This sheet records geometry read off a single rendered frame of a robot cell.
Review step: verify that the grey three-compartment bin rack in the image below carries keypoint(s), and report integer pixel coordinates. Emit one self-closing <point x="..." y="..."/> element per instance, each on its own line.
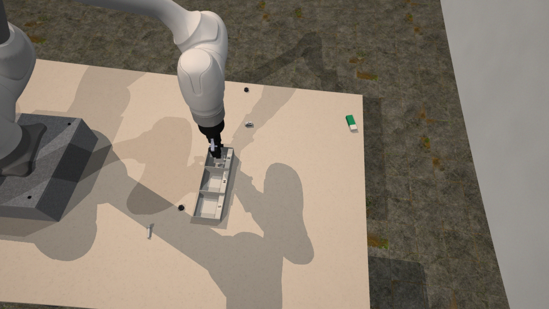
<point x="213" y="187"/>

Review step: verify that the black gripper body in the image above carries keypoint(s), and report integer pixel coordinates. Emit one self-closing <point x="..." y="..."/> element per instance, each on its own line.
<point x="211" y="132"/>

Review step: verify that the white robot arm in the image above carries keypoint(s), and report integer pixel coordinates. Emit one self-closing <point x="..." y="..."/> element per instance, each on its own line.
<point x="200" y="36"/>

